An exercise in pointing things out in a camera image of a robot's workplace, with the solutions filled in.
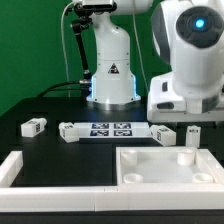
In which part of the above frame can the grey cable right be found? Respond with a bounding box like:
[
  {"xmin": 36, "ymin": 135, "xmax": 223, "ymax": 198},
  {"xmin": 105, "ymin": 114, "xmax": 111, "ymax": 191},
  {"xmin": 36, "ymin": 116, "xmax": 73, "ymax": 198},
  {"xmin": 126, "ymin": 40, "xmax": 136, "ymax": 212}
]
[{"xmin": 131, "ymin": 13, "xmax": 150, "ymax": 98}]

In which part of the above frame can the white square tabletop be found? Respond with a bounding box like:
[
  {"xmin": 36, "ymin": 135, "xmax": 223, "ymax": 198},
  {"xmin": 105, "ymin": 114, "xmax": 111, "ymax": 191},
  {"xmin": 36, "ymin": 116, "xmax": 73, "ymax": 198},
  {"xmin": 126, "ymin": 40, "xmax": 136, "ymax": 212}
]
[{"xmin": 116, "ymin": 147, "xmax": 224, "ymax": 185}]

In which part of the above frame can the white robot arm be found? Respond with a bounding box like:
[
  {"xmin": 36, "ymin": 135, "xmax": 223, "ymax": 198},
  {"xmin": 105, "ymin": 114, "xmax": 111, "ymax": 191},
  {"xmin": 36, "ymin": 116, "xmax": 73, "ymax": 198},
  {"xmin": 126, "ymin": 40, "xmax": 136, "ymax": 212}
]
[{"xmin": 77, "ymin": 0, "xmax": 224, "ymax": 122}]

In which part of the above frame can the camera on mount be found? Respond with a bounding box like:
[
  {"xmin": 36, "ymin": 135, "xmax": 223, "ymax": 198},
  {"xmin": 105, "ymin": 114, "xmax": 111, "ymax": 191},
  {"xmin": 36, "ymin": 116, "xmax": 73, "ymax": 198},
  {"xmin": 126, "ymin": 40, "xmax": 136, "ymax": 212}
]
[{"xmin": 81, "ymin": 0, "xmax": 115, "ymax": 10}]

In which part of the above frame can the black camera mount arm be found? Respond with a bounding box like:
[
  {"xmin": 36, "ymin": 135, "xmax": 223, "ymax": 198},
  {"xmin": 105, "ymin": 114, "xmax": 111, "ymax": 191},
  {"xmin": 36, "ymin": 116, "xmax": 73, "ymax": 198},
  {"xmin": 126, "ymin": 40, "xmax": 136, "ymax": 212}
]
[{"xmin": 69, "ymin": 4, "xmax": 118, "ymax": 81}]

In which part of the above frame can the white U-shaped obstacle fence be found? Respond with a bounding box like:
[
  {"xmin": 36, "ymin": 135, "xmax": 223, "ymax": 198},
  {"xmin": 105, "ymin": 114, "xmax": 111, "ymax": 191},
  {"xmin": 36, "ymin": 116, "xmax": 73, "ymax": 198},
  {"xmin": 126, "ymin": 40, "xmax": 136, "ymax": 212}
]
[{"xmin": 0, "ymin": 151, "xmax": 224, "ymax": 212}]

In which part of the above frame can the grey cable left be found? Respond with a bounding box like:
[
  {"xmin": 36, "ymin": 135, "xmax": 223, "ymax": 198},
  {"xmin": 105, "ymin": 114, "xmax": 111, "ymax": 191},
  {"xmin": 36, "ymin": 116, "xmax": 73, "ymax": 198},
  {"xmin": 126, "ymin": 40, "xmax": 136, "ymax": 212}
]
[{"xmin": 60, "ymin": 0, "xmax": 81, "ymax": 98}]

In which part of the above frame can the white marker tag sheet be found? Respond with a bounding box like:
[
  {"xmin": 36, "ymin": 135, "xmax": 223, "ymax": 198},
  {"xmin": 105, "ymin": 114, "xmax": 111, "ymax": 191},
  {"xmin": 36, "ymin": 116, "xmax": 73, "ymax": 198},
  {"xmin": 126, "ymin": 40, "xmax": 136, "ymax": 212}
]
[{"xmin": 74, "ymin": 122, "xmax": 151, "ymax": 139}]

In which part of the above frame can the black cable at base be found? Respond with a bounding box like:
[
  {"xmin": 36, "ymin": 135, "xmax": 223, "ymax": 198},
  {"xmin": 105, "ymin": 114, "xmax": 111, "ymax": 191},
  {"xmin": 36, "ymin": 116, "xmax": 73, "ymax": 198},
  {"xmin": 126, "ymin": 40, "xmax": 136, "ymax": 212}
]
[{"xmin": 36, "ymin": 79, "xmax": 93, "ymax": 98}]

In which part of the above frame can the grey cable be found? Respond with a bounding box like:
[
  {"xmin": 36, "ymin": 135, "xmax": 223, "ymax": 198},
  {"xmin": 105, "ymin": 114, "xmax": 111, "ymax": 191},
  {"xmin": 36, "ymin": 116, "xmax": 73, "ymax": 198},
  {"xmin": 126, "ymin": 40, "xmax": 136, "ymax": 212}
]
[
  {"xmin": 131, "ymin": 13, "xmax": 150, "ymax": 98},
  {"xmin": 60, "ymin": 0, "xmax": 81, "ymax": 98}
]

